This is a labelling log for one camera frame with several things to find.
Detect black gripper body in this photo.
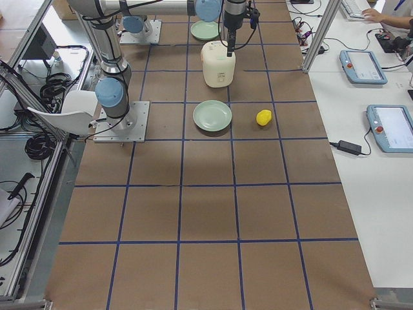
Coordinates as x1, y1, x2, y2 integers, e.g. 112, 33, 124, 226
224, 0, 243, 32

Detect white rice cooker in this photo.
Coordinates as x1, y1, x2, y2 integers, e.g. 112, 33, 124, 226
201, 41, 236, 88

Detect person's forearm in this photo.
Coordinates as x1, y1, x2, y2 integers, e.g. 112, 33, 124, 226
381, 14, 412, 30

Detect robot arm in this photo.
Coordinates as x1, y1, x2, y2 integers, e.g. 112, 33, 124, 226
68, 1, 247, 136
121, 15, 236, 64

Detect person's hand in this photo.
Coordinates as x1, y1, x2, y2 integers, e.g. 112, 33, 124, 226
362, 8, 385, 23

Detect green plate far side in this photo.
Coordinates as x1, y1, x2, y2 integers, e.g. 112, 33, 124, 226
190, 21, 219, 41

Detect green plate near lemon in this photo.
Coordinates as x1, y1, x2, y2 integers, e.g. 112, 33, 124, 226
192, 100, 232, 132

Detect yellow lemon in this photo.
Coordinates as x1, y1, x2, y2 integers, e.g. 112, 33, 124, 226
256, 109, 272, 127

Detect white keyboard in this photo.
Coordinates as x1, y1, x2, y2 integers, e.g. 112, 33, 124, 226
340, 0, 365, 21

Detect upper teach pendant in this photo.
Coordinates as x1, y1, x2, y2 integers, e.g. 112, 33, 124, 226
339, 50, 388, 85

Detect teach pendant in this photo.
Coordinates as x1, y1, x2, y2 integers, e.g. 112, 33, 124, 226
367, 105, 412, 153
339, 50, 388, 85

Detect black power adapter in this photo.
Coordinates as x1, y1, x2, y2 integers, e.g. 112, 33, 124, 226
337, 140, 362, 156

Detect white plastic chair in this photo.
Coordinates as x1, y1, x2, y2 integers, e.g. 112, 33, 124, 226
28, 90, 97, 136

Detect lower teach pendant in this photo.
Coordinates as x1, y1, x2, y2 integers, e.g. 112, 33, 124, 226
367, 105, 412, 153

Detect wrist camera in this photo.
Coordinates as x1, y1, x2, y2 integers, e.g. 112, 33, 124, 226
249, 8, 260, 30

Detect aluminium frame post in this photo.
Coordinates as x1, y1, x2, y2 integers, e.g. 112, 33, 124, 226
301, 0, 341, 73

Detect coiled black cables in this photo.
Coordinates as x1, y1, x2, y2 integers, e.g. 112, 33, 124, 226
25, 132, 52, 161

